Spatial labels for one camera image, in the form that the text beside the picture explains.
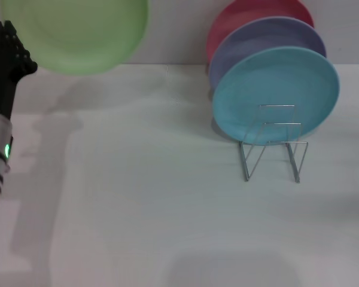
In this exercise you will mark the purple round plate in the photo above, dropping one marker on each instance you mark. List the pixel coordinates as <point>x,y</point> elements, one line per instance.
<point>257,39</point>

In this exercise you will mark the teal round plate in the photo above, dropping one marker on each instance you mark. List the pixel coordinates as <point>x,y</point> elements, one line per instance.
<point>272,89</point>

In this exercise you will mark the green round plate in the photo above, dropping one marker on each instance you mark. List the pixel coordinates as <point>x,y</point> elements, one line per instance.
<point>77,33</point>

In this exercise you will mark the red round plate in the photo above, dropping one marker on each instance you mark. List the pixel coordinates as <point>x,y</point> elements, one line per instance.
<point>245,15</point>

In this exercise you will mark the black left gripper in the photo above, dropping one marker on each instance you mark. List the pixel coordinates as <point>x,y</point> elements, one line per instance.
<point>3,74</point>

